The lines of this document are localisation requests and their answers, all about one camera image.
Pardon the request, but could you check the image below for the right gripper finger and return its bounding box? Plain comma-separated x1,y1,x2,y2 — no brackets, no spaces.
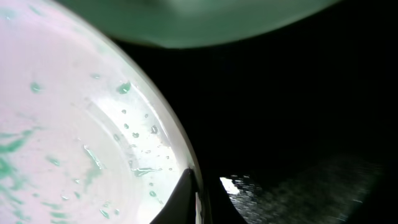
150,169,198,224

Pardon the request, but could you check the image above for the white plate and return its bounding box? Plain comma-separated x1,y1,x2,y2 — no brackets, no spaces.
59,0,339,49
1,0,204,224

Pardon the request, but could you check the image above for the round black tray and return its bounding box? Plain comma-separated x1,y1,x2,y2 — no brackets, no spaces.
119,1,397,223

